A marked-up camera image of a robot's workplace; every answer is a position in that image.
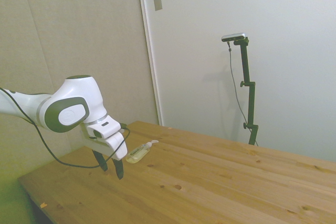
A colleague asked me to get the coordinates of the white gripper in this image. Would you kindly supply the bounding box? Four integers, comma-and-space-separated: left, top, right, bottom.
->
80, 123, 129, 180

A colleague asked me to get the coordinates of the small yellow object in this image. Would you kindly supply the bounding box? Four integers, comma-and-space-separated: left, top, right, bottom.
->
125, 139, 160, 164

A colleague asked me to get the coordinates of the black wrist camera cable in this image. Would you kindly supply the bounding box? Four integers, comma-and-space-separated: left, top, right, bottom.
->
0, 87, 131, 169

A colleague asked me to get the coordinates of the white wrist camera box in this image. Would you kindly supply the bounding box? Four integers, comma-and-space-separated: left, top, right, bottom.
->
86, 116, 123, 141

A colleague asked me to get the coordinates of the white door frame trim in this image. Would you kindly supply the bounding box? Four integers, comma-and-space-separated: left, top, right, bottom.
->
135, 0, 165, 126

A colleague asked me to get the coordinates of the black jointed camera stand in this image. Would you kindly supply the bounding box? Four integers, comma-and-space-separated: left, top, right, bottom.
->
233, 38, 259, 146

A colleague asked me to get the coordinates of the silver exterior camera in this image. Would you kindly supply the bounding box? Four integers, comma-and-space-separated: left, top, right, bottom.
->
221, 32, 248, 42

